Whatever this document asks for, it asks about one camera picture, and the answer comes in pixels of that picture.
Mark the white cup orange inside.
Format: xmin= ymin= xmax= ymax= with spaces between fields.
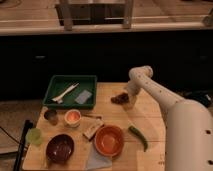
xmin=64 ymin=109 xmax=81 ymax=128

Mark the wooden frame structure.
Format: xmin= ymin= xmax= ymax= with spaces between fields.
xmin=55 ymin=0 xmax=134 ymax=31

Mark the small dark metal cup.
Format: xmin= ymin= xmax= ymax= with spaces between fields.
xmin=44 ymin=109 xmax=58 ymax=125

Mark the black bar stand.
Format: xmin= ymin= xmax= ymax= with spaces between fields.
xmin=13 ymin=120 xmax=33 ymax=171

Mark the dark purple bowl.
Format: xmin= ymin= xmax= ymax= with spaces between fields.
xmin=46 ymin=134 xmax=74 ymax=164

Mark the dark purple grape bunch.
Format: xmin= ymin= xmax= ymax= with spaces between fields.
xmin=111 ymin=93 xmax=129 ymax=105

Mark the white plastic fork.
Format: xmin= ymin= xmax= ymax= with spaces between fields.
xmin=51 ymin=83 xmax=79 ymax=104

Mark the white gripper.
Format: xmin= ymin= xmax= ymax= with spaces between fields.
xmin=123 ymin=81 xmax=141 ymax=110

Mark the grey cloth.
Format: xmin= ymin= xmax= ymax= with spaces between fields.
xmin=85 ymin=145 xmax=112 ymax=171

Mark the grey sponge pad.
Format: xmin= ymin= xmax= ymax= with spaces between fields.
xmin=75 ymin=90 xmax=92 ymax=104

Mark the small wooden block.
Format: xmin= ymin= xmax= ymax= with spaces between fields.
xmin=83 ymin=119 xmax=104 ymax=140

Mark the green plastic tray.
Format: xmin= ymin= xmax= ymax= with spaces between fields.
xmin=43 ymin=75 xmax=97 ymax=109

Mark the orange bowl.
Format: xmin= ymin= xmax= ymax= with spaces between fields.
xmin=94 ymin=125 xmax=124 ymax=157

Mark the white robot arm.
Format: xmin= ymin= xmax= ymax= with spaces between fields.
xmin=125 ymin=66 xmax=213 ymax=171

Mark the green chili pepper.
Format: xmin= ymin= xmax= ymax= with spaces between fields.
xmin=128 ymin=126 xmax=148 ymax=152

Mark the dark thin stick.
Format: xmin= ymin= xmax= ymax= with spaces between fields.
xmin=82 ymin=114 xmax=102 ymax=119

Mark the light green cup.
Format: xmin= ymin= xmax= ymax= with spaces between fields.
xmin=26 ymin=128 xmax=42 ymax=146

